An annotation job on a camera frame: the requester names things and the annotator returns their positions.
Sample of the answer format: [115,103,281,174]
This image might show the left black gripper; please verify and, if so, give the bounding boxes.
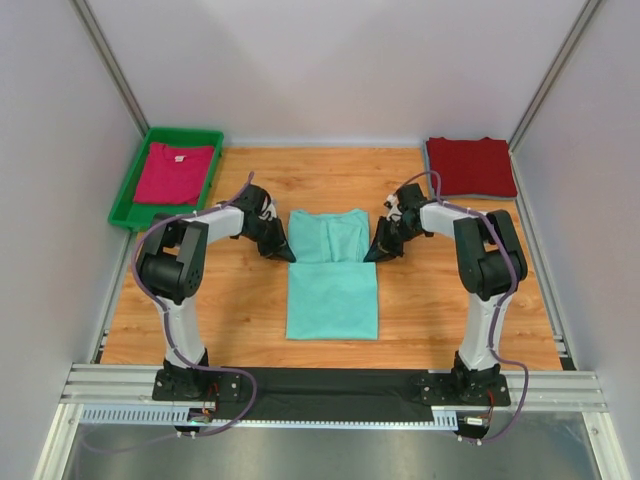
[242,217,295,265]

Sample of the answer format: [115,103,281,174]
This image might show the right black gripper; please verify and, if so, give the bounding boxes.
[364,217,421,266]

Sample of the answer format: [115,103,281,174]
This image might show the teal t shirt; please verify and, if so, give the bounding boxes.
[286,209,379,341]

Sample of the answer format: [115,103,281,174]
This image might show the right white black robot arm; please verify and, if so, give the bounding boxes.
[364,183,528,404]

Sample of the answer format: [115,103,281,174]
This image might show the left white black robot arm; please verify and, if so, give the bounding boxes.
[132,184,296,401]

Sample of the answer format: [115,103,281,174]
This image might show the dark red folded t shirt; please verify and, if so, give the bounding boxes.
[425,136,518,198]

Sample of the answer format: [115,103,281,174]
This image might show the green plastic tray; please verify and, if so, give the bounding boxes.
[108,127,224,232]

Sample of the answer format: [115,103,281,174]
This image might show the pink folded t shirt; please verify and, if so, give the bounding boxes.
[133,142,215,205]

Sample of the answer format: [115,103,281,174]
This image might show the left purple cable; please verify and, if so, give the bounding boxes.
[79,170,259,457]

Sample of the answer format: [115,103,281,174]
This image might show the purple cable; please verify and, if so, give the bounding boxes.
[79,170,259,457]
[392,171,529,446]

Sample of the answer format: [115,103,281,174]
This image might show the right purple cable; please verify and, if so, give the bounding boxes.
[392,171,529,446]

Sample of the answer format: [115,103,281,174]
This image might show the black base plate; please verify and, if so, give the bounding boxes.
[152,365,511,423]

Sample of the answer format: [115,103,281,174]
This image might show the aluminium frame rail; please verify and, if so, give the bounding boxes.
[59,364,608,412]

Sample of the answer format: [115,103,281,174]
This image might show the slotted grey cable duct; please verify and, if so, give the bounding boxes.
[78,404,458,432]

